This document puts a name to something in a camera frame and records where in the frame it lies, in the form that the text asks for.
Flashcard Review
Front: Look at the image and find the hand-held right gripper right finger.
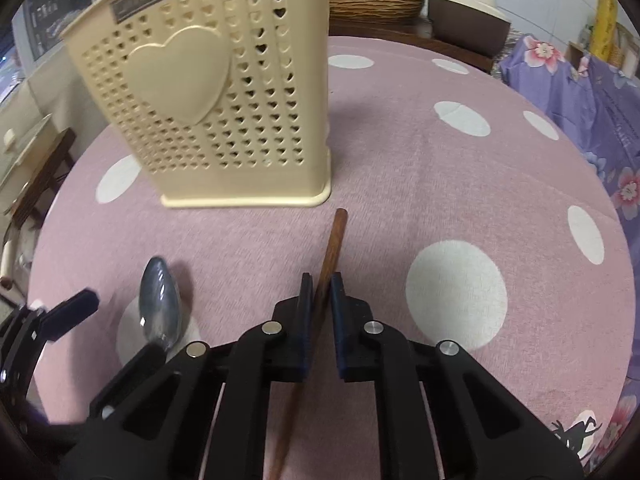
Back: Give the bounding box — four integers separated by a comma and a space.
330, 272, 586, 480

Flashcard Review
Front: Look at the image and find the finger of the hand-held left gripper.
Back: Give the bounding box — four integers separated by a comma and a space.
37, 288, 101, 343

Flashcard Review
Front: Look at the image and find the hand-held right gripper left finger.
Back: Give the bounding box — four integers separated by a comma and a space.
60, 272, 315, 480

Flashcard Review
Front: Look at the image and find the brown wooden chopstick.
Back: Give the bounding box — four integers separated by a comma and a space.
265, 208, 349, 480

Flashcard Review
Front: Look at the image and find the silver metal spoon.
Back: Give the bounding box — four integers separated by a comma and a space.
138, 256, 183, 353

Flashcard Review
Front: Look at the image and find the beige plastic utensil holder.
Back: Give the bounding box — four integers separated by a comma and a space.
59, 0, 333, 209

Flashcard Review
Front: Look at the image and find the dark wooden stool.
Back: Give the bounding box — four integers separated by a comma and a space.
10, 127, 76, 226

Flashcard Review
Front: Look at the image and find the pink polka dot tablecloth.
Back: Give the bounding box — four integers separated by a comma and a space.
27, 35, 631, 480

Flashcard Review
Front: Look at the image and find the woven pattern sink basin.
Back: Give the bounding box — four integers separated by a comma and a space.
327, 0, 427, 23

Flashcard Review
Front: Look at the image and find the purple floral cloth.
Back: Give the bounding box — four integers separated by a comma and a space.
492, 34, 640, 466

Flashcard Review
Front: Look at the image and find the brown and cream rice cooker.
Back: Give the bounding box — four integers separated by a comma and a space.
427, 0, 512, 57

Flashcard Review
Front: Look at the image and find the light wooden box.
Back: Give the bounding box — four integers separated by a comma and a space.
567, 40, 591, 66

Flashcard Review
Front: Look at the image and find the yellow wrap roll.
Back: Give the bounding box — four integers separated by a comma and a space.
589, 0, 617, 61

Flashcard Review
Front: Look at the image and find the window with white frame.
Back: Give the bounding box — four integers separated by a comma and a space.
12, 0, 91, 68

